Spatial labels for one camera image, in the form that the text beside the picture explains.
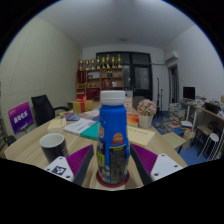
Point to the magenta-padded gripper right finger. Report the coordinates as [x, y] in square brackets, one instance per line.
[146, 159]

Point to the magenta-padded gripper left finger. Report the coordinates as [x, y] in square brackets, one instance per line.
[79, 160]

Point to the blue white-capped drink bottle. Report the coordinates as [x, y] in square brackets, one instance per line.
[112, 133]

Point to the black mug with white inside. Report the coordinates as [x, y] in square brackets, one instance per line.
[55, 150]

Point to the teal book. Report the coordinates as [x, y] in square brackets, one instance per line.
[90, 131]

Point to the small light wood table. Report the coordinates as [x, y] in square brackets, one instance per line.
[174, 140]

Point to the white printed booklet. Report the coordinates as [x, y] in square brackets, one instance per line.
[79, 126]

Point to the pale yellow book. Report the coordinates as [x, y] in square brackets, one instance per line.
[56, 125]

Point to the orange book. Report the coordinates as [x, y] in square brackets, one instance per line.
[132, 119]

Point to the brown paper bag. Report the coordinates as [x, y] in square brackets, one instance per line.
[188, 139]

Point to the pink flowers in white pot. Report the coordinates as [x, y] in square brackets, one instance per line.
[146, 111]

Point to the pile of books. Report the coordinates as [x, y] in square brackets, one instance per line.
[175, 115]

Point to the yellow gift box red ribbon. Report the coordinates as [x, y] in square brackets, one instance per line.
[82, 106]

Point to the orange standing card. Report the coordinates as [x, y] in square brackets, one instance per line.
[128, 106]

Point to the grey armchair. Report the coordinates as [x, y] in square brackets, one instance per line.
[137, 101]

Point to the black office chair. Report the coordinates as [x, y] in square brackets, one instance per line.
[43, 108]

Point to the black tripod stand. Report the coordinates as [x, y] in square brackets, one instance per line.
[158, 96]

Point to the wooden stool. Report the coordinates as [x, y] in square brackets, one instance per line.
[204, 129]

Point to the white round stool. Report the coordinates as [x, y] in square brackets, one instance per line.
[212, 137]

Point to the purple sign board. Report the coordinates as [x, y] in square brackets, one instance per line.
[20, 117]

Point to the black computer monitor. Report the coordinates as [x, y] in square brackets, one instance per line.
[189, 93]

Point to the long wooden side desk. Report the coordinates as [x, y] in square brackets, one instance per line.
[213, 115]

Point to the wooden shelf unit with trophies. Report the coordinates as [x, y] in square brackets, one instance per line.
[98, 80]

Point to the black framed glass door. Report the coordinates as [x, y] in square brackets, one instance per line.
[140, 75]

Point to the white wall air conditioner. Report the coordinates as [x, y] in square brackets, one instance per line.
[171, 57]

